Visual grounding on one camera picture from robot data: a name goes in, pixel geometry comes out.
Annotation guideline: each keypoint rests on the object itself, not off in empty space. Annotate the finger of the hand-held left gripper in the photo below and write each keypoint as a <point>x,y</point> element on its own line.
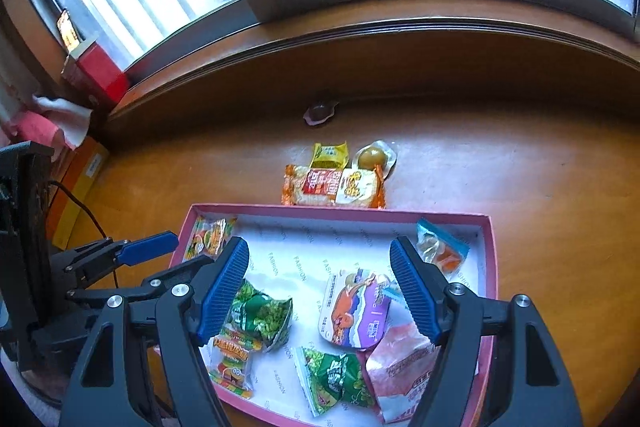
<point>147,248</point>
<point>175,274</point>

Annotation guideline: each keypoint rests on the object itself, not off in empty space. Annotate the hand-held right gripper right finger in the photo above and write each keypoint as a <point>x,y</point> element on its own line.
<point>412,289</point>

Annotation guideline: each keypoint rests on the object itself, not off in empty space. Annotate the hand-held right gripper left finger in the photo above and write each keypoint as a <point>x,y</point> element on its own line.
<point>222,292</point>

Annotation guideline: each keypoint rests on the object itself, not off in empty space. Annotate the green pea snack packet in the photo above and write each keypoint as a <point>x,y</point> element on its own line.
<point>262,312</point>
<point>335,379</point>

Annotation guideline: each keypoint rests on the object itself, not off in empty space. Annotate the clear blue-edged snack packet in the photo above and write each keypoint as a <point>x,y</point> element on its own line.
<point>442,249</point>

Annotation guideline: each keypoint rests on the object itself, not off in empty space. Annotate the small orange candy packet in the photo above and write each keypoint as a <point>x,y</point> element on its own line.
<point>212,237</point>

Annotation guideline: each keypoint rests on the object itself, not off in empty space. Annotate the purple jelly cup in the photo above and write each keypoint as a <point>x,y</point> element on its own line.
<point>355,312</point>

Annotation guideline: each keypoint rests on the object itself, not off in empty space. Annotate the orange-red sausage snack packet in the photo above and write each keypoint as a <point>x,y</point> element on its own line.
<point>232,364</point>

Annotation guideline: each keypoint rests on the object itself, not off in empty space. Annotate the pink cardboard box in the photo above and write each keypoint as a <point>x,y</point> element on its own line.
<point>300,257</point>

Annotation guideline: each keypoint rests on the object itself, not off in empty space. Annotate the pink spouted drink pouch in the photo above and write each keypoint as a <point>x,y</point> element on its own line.
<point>400,377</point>

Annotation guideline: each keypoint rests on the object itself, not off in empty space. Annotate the orange flat box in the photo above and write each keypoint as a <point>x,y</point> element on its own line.
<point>80,187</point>

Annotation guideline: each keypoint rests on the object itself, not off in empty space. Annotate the orange noodle snack packet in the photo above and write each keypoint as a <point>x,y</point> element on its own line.
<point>330,187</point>

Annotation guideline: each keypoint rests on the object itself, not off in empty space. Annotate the clear packet with brown egg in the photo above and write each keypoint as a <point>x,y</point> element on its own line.
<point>375,157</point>

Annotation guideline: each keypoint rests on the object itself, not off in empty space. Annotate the white and pink cloth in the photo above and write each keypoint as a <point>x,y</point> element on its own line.
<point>62,117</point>

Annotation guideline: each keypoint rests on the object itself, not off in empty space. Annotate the small yellow snack packet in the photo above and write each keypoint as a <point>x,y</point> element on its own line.
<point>329,155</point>

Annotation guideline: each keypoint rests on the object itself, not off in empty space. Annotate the red cardboard box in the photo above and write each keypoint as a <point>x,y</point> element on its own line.
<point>97,72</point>

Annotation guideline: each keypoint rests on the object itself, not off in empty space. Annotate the brown jelly cup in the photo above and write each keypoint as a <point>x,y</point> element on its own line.
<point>320,112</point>

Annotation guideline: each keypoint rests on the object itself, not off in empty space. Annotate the orange printed card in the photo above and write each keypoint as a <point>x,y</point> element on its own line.
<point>67,29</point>

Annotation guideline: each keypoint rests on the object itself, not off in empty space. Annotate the wooden window sill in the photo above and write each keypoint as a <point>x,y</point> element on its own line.
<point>350,57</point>

